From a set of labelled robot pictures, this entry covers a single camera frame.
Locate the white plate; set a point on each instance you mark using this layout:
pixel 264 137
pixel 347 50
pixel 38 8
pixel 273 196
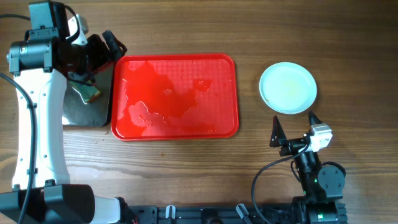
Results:
pixel 288 88

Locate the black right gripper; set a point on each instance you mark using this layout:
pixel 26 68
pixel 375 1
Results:
pixel 278 136

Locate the black water tray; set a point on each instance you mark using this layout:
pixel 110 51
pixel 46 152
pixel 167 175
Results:
pixel 95 113

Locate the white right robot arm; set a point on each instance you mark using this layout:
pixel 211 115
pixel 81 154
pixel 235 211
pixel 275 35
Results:
pixel 322 182

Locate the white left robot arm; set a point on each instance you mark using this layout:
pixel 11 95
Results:
pixel 40 67

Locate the red plastic tray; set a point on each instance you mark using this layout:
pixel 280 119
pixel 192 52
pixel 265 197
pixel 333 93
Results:
pixel 172 97

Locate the yellow green sponge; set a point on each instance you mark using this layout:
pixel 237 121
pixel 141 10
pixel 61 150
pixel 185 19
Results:
pixel 87 93

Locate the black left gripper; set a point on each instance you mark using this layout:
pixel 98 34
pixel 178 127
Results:
pixel 96 43

